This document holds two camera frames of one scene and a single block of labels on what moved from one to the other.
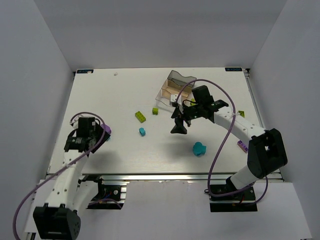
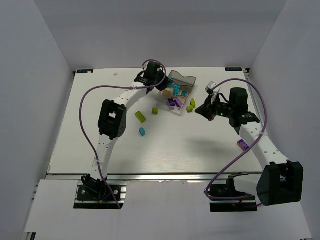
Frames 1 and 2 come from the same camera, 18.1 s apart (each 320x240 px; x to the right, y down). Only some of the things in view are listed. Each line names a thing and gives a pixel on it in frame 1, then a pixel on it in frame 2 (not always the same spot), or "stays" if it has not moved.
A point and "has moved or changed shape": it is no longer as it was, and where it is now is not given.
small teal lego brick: (142, 131) stays
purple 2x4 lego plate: (242, 146) stays
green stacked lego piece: (193, 100) stays
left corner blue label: (85, 71) stays
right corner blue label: (233, 69) stays
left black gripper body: (100, 137) → (162, 83)
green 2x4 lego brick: (140, 116) stays
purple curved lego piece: (107, 128) has moved or changed shape
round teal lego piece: (198, 149) → (170, 85)
